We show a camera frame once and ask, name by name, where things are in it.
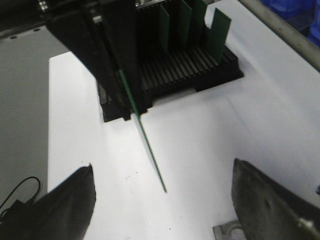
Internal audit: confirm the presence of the black power adapter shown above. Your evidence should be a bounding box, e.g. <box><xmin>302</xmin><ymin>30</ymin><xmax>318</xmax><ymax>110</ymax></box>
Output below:
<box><xmin>0</xmin><ymin>200</ymin><xmax>32</xmax><ymax>226</ymax></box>

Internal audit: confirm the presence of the black slotted board rack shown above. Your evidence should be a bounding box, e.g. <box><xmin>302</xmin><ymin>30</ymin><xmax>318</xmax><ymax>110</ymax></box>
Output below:
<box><xmin>101</xmin><ymin>0</ymin><xmax>244</xmax><ymax>122</ymax></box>

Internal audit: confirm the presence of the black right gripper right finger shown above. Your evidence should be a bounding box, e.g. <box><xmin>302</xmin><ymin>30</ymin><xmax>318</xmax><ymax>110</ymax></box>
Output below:
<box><xmin>99</xmin><ymin>0</ymin><xmax>142</xmax><ymax>114</ymax></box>

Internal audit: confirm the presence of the black cable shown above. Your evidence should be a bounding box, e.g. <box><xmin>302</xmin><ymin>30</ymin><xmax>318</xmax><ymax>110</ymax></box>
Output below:
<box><xmin>0</xmin><ymin>176</ymin><xmax>42</xmax><ymax>221</ymax></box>

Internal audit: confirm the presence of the left tall green circuit board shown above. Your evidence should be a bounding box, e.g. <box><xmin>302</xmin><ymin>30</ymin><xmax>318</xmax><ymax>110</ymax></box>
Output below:
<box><xmin>158</xmin><ymin>4</ymin><xmax>170</xmax><ymax>54</ymax></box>

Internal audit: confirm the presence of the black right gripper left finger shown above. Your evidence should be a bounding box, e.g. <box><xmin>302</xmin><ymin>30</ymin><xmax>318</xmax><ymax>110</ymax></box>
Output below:
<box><xmin>46</xmin><ymin>6</ymin><xmax>130</xmax><ymax>113</ymax></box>

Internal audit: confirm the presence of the grey metal clamp block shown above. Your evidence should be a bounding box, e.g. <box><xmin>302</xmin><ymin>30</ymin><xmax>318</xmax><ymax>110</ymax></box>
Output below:
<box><xmin>212</xmin><ymin>220</ymin><xmax>246</xmax><ymax>240</ymax></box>

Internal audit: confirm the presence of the centre blue plastic crate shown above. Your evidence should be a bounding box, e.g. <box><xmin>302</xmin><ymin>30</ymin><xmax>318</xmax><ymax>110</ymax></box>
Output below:
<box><xmin>262</xmin><ymin>0</ymin><xmax>320</xmax><ymax>47</ymax></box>

